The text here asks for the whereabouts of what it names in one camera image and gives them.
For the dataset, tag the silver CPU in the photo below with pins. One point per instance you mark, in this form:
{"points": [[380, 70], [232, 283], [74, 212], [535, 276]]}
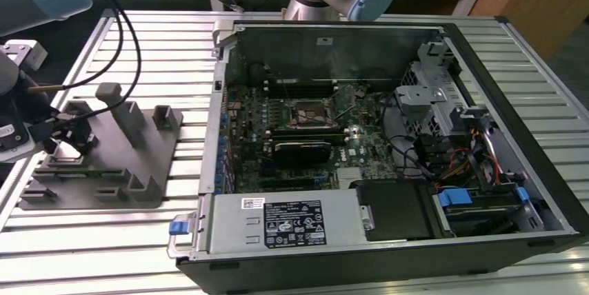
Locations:
{"points": [[68, 154]]}

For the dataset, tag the CPU socket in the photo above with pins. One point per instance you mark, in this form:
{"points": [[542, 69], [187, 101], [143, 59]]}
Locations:
{"points": [[305, 107]]}

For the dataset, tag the grey parts rack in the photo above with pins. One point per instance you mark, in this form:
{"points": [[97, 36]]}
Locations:
{"points": [[114, 171]]}

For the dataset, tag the blue latch tab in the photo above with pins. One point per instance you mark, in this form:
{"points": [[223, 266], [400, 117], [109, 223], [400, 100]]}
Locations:
{"points": [[179, 229]]}

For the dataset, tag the silver power supply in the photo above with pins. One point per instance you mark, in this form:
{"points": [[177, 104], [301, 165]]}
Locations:
{"points": [[225, 226]]}

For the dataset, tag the RAM slot with white clips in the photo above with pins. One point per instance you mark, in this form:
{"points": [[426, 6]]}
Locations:
{"points": [[299, 90], [299, 82]]}

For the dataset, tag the black rating label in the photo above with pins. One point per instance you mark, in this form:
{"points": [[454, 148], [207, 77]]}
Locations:
{"points": [[291, 224]]}

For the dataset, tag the white case sticker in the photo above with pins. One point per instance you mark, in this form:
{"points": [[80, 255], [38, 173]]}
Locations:
{"points": [[324, 41]]}

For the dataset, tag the silver chipset heat sink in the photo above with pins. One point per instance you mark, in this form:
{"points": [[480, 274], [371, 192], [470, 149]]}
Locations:
{"points": [[350, 177]]}

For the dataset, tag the green motherboard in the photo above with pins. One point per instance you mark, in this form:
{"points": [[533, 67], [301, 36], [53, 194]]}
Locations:
{"points": [[367, 129]]}

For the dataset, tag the black PC case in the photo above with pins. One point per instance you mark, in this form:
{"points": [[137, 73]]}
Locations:
{"points": [[321, 271]]}

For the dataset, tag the black plastic shroud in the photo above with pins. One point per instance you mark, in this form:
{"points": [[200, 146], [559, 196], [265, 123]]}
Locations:
{"points": [[395, 212]]}

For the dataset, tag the silver drive cage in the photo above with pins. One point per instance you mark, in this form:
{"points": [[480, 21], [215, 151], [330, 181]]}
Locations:
{"points": [[420, 96]]}

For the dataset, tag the blue disk carrier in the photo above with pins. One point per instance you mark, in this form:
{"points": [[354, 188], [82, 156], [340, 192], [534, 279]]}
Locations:
{"points": [[455, 198]]}

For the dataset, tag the black hard disk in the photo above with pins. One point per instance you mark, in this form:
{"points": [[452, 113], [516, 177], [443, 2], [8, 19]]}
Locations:
{"points": [[482, 221]]}

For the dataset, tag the blue plastic clip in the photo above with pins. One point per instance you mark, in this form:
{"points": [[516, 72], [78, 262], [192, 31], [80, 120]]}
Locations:
{"points": [[520, 195]]}

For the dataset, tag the wooden cabinet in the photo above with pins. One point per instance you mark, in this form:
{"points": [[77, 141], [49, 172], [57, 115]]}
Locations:
{"points": [[547, 2]]}

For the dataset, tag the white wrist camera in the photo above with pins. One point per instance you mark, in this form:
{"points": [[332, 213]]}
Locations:
{"points": [[26, 55]]}

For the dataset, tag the grey plastic bracket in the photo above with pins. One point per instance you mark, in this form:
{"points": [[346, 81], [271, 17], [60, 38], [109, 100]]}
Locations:
{"points": [[468, 116]]}

